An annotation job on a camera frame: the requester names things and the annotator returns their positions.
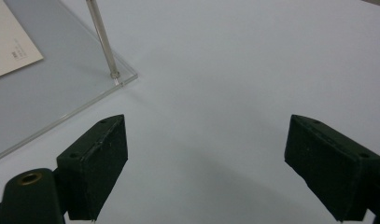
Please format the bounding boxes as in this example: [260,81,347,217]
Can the white table sheet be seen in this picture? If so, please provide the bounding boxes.
[0,0,380,224]

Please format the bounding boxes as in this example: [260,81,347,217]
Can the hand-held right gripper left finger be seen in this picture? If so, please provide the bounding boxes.
[56,114,129,222]

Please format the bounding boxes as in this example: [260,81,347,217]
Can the clear acrylic display stand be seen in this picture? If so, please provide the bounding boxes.
[0,0,139,164]

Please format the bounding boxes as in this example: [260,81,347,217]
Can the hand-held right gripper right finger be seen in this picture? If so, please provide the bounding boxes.
[284,114,380,222]

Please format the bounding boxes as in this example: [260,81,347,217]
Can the clear plastic tray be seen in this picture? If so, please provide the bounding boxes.
[0,0,45,80]

